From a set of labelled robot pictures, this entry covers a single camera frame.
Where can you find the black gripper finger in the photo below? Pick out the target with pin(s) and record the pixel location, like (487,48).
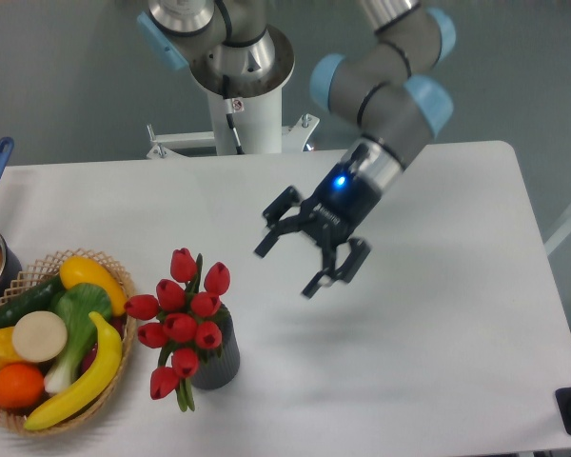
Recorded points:
(329,273)
(276,225)

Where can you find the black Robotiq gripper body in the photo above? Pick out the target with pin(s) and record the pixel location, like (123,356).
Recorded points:
(340,202)

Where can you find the red tulip bouquet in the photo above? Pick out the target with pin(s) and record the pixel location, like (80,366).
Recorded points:
(180,320)

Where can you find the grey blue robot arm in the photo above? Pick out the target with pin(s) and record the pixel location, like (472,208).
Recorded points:
(242,63)

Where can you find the dark grey ribbed vase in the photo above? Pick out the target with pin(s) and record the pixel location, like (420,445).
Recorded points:
(219,365)

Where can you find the green bok choy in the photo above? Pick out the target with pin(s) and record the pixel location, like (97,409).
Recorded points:
(73,308)

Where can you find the yellow banana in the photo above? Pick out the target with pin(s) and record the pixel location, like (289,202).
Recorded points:
(89,386)

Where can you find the woven wicker basket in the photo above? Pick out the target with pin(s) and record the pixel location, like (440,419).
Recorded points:
(41,271)

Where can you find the green cucumber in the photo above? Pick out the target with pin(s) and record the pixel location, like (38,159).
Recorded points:
(37,298)

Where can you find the beige round radish slice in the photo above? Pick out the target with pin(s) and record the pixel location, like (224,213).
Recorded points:
(39,336)

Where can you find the orange fruit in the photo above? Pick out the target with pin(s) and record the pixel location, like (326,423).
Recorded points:
(21,386)

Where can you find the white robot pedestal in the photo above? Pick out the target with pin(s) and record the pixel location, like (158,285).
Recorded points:
(240,125)

